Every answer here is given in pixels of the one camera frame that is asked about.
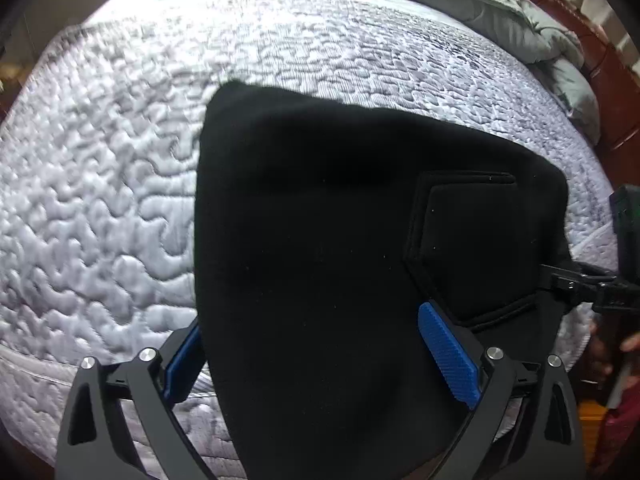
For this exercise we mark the grey quilted mattress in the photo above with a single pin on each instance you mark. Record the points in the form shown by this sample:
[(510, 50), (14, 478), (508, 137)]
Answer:
[(99, 155)]

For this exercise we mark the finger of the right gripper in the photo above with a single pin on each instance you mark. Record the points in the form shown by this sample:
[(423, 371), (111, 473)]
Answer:
[(565, 297), (582, 277)]

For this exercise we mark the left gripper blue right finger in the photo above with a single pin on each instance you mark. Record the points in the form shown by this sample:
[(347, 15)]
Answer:
[(460, 371)]

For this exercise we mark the grey-green duvet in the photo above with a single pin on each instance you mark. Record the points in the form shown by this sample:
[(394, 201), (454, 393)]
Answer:
[(551, 51)]

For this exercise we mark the person's right hand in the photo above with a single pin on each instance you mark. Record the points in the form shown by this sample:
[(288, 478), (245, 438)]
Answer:
[(596, 359)]

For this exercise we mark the black pants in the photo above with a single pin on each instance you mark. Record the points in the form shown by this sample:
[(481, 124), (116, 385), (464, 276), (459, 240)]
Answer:
[(320, 228)]

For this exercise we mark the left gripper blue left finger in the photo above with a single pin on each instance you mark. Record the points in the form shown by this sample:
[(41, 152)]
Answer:
[(182, 362)]

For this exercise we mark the dark wooden headboard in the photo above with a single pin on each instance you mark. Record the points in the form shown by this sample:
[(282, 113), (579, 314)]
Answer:
[(616, 88)]

